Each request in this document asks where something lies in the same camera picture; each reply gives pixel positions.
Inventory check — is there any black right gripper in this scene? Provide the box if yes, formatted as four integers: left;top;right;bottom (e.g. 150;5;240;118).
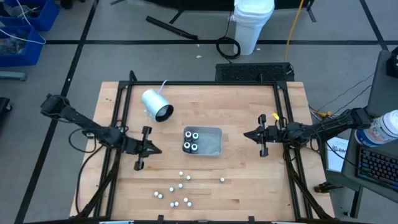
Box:
243;114;285;157

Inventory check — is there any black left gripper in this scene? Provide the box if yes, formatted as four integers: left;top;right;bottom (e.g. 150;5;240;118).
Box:
124;126;162;171

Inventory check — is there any light grey plastic bin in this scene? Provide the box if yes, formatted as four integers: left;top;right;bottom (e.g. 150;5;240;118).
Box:
182;125;224;156

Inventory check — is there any white cylindrical spot lamp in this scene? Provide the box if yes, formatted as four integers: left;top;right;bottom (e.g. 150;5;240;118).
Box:
141;88;175;123

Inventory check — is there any black perforated computer case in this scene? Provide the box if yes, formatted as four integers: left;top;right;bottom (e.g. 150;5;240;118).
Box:
215;62;295;83

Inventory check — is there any white printed paper sheet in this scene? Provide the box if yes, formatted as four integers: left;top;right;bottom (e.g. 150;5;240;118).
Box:
325;136;350;174

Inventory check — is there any black floor tool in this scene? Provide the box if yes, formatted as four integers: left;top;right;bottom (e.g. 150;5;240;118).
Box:
313;182;345;194

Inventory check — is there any grey desk surface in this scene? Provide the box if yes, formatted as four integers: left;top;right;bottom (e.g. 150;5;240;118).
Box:
340;114;398;205
366;49;398;118

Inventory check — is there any white plastic bucket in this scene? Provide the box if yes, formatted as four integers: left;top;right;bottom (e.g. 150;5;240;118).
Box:
229;0;276;56

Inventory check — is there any black rod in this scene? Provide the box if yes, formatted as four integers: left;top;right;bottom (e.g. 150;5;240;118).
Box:
146;15;199;40

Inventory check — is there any black computer keyboard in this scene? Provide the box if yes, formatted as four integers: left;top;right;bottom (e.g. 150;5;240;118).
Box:
355;145;398;191

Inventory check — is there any white blue wipes canister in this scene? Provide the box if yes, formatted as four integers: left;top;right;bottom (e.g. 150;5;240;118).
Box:
354;109;398;148

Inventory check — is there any black caster base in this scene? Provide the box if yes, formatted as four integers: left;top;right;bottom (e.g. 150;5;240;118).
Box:
0;97;13;123

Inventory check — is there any black desk device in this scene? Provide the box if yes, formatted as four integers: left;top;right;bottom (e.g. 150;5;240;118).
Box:
386;46;398;78

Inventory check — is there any grey metal bar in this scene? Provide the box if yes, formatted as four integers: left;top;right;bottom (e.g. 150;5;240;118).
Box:
0;71;28;82

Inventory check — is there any blue storage bin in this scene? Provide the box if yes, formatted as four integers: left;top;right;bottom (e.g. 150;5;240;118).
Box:
0;25;44;68
0;0;60;32

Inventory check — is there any white lamp cable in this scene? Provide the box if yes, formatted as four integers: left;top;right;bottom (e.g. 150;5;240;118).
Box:
157;79;170;94

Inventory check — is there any black left arm base cable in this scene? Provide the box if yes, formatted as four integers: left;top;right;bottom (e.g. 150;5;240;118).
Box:
75;144;106;216

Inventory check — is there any black coiled cable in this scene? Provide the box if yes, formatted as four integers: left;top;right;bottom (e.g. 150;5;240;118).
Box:
216;11;242;65

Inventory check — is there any yellow hanging cable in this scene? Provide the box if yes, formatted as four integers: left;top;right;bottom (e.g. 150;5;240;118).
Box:
283;0;305;62

